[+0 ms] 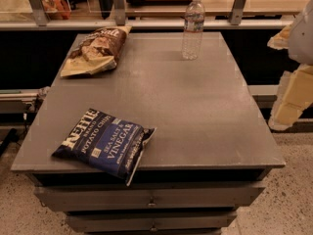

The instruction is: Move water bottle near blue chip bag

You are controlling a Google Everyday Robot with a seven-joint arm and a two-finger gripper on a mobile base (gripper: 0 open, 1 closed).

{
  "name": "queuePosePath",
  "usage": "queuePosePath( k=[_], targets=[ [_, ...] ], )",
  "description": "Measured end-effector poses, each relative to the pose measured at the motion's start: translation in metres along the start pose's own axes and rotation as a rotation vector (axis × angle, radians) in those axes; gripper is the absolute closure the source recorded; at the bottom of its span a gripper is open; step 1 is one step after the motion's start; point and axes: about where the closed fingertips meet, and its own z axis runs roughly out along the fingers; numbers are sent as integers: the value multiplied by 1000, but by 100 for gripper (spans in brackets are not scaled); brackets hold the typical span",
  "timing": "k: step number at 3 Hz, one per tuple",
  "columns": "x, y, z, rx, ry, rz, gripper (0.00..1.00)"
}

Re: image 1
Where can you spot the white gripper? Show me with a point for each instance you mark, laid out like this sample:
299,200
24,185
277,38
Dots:
301,38

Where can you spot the clear plastic water bottle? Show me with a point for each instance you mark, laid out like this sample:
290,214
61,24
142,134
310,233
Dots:
193,29

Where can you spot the brown chip bag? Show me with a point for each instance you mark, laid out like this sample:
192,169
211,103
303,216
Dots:
98,51

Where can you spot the blue Kettle chip bag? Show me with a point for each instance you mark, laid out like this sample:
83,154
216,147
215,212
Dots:
104,144

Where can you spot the orange bag behind glass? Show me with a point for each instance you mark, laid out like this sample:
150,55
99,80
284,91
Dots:
57,6

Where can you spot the grey drawer cabinet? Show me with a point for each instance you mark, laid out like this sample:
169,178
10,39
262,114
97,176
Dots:
208,152

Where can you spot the upper grey drawer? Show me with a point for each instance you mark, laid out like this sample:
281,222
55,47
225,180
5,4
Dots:
84,198

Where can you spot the grey drawer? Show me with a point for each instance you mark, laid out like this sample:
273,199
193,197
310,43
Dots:
150,221
84,198

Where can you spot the lower grey drawer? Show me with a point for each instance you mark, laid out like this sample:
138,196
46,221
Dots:
150,221

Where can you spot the right metal frame post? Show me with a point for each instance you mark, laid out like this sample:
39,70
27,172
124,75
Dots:
237,12

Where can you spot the metal frame post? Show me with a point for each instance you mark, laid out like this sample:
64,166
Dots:
119,12
38,12
237,12

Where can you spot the middle metal frame post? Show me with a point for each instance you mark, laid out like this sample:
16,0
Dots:
119,12

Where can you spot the left metal frame post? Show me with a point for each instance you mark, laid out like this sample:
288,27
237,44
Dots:
38,12

